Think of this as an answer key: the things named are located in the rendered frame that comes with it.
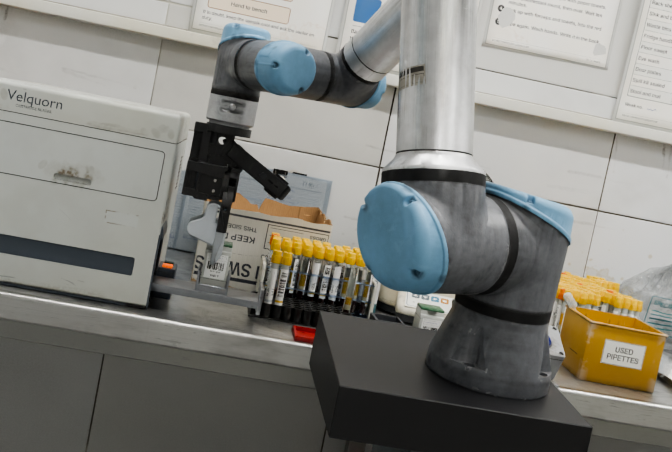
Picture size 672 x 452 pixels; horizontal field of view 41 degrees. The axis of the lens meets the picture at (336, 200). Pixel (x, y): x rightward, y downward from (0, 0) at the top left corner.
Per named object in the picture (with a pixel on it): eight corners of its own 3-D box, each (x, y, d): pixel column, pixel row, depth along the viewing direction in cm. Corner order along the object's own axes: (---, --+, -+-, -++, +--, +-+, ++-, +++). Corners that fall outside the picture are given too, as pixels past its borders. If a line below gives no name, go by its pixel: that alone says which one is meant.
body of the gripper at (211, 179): (183, 194, 144) (197, 119, 143) (237, 204, 145) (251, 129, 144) (180, 198, 136) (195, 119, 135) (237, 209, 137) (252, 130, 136)
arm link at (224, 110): (257, 103, 144) (259, 102, 136) (252, 131, 144) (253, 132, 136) (210, 93, 143) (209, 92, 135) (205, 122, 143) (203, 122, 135)
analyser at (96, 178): (-45, 277, 133) (-11, 75, 131) (3, 249, 161) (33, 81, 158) (164, 313, 137) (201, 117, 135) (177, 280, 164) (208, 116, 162)
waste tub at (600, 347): (577, 379, 149) (590, 320, 148) (552, 358, 162) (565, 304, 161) (655, 394, 150) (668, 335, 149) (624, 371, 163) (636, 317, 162)
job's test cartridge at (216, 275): (198, 284, 139) (206, 244, 139) (200, 278, 144) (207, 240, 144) (224, 288, 140) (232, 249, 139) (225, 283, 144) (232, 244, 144)
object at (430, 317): (414, 347, 148) (422, 307, 148) (408, 340, 153) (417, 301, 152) (437, 352, 149) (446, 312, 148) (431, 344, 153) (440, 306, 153)
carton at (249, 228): (187, 280, 166) (203, 199, 165) (195, 255, 195) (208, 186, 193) (319, 303, 169) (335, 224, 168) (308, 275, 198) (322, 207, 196)
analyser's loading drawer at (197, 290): (126, 291, 137) (132, 258, 137) (131, 283, 144) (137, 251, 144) (259, 315, 140) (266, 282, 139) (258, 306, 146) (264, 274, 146)
